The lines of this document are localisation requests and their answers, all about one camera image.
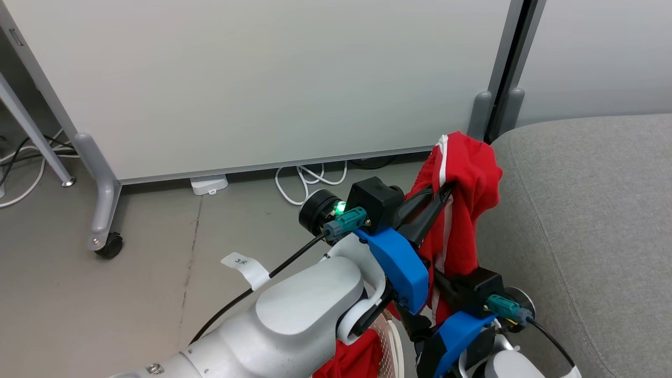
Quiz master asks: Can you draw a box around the black floor cable under partition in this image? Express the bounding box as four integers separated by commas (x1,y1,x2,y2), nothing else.
349,155,400,170

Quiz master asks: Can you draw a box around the red jersey with white trim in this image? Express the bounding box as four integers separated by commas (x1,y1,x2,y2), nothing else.
404,131,503,326

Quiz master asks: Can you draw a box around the teal right cable connector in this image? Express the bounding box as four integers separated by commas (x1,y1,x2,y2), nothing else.
486,294,532,323

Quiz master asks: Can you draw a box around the grey curved partition leg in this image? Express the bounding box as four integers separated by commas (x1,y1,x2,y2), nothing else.
73,133,122,251

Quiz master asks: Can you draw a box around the white power adapter box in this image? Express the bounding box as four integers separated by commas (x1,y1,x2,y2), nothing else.
190,174,229,196

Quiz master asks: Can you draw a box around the teal cable connector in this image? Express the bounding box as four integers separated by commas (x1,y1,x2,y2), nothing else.
486,294,532,323
323,206,368,238

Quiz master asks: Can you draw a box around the black caster wheel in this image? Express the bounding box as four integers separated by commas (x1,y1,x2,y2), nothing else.
94,233,124,259

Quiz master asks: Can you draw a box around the grey partition foot post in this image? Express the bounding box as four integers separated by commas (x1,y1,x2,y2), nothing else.
467,91,494,142
496,87,526,138

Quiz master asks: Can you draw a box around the grey slanted table leg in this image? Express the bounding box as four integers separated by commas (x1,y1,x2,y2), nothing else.
0,73,77,187

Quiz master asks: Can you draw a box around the teal left cable connector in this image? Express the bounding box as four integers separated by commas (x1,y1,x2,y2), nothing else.
323,206,368,238

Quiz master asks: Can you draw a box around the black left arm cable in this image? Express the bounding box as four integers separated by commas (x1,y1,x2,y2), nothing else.
189,231,331,344

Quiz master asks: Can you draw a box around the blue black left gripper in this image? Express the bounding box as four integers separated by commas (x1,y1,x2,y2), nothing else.
298,181,461,317

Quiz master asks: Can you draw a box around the white paper cable tag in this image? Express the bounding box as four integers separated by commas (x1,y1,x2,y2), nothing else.
220,252,271,291

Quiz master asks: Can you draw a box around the plain red T-shirt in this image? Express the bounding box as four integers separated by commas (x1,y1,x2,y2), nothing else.
312,328,385,378

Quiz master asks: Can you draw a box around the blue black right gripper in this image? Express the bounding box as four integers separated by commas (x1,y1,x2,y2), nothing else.
395,286,536,378

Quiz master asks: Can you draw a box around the large white partition panel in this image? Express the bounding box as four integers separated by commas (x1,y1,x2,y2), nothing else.
0,0,526,185

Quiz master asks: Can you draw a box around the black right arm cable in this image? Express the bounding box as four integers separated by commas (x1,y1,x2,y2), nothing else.
525,315,578,369

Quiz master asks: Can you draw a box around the narrow white partition panel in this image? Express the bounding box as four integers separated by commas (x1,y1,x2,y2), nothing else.
514,0,672,128

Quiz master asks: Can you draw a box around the cream perforated laundry basket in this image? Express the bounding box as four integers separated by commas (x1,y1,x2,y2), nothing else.
370,315,405,378

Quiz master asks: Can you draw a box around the black cable beside table leg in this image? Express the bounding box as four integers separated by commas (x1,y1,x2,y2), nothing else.
0,135,77,187

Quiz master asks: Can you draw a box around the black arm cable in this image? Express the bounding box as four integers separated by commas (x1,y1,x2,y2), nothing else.
189,231,331,344
525,315,578,369

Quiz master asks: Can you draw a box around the grey fabric sofa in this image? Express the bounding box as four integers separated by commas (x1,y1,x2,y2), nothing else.
475,113,672,378

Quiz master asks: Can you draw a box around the coiled white floor cable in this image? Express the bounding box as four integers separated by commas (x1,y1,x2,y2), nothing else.
275,160,348,206

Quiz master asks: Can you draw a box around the white cable beside table leg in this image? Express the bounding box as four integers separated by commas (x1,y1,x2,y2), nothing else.
0,129,79,208

